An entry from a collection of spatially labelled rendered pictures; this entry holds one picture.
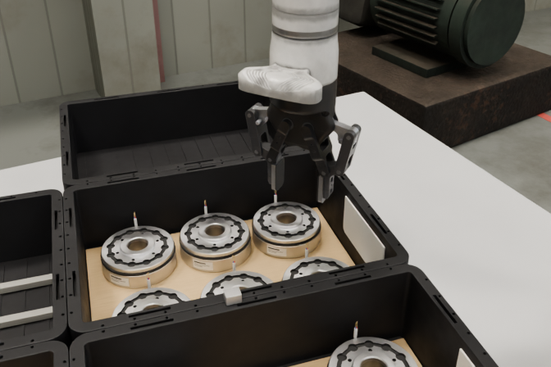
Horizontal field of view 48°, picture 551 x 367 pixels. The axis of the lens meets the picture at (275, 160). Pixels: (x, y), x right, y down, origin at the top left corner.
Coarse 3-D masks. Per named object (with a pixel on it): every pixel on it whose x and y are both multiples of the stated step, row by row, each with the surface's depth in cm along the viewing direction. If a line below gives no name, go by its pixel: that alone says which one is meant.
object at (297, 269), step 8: (320, 256) 86; (296, 264) 85; (304, 264) 85; (312, 264) 85; (320, 264) 85; (328, 264) 85; (336, 264) 85; (344, 264) 85; (288, 272) 83; (296, 272) 84
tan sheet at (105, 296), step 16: (176, 240) 95; (336, 240) 95; (96, 256) 91; (176, 256) 91; (256, 256) 91; (272, 256) 91; (304, 256) 91; (336, 256) 91; (96, 272) 88; (176, 272) 88; (192, 272) 88; (208, 272) 88; (224, 272) 88; (256, 272) 88; (272, 272) 88; (96, 288) 85; (112, 288) 85; (128, 288) 85; (144, 288) 85; (176, 288) 85; (192, 288) 85; (96, 304) 83; (112, 304) 83
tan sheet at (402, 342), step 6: (396, 342) 77; (402, 342) 77; (408, 348) 76; (312, 360) 74; (318, 360) 74; (324, 360) 74; (294, 366) 74; (300, 366) 74; (306, 366) 74; (312, 366) 74; (318, 366) 74; (324, 366) 74; (420, 366) 74
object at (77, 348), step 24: (312, 288) 71; (336, 288) 71; (432, 288) 71; (192, 312) 67; (216, 312) 67; (240, 312) 68; (96, 336) 64; (120, 336) 64; (72, 360) 62; (480, 360) 62
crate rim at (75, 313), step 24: (192, 168) 93; (216, 168) 94; (72, 192) 88; (72, 216) 83; (72, 240) 78; (384, 240) 79; (72, 264) 74; (360, 264) 74; (384, 264) 74; (72, 288) 71; (264, 288) 71; (288, 288) 71; (72, 312) 67; (144, 312) 67; (168, 312) 67; (72, 336) 66
